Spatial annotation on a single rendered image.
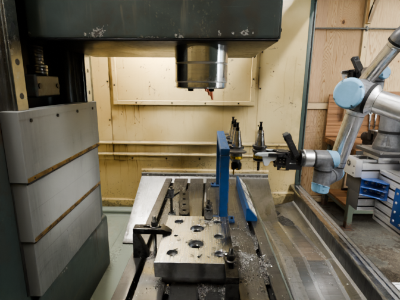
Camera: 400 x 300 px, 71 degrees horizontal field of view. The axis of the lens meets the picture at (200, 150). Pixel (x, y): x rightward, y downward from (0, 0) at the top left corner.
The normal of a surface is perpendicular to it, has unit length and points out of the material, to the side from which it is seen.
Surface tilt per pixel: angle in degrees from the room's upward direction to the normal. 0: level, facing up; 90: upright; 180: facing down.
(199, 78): 90
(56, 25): 90
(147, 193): 24
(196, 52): 90
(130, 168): 90
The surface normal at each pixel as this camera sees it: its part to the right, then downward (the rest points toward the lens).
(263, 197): 0.00, -0.80
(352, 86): -0.80, 0.11
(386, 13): 0.00, 0.22
